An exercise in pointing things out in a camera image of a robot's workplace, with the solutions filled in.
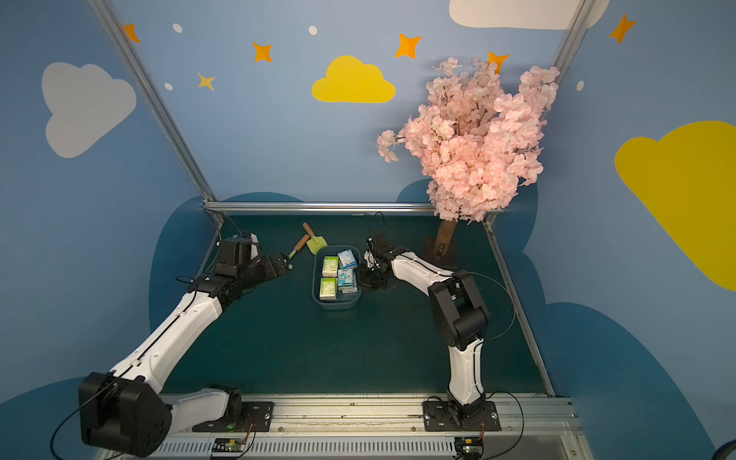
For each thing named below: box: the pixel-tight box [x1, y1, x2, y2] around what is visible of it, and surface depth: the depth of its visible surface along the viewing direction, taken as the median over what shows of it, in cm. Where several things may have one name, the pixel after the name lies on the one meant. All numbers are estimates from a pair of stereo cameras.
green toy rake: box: [287, 233, 311, 260], surface depth 113 cm
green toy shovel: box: [302, 222, 328, 255], surface depth 114 cm
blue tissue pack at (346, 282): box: [337, 268, 358, 294], surface depth 99 cm
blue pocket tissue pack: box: [337, 249, 358, 270], surface depth 104 cm
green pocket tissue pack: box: [322, 255, 339, 278], surface depth 101 cm
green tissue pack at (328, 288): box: [319, 277, 339, 301], surface depth 96 cm
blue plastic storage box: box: [311, 245, 362, 310], surface depth 100 cm
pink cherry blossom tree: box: [376, 57, 561, 258], surface depth 70 cm
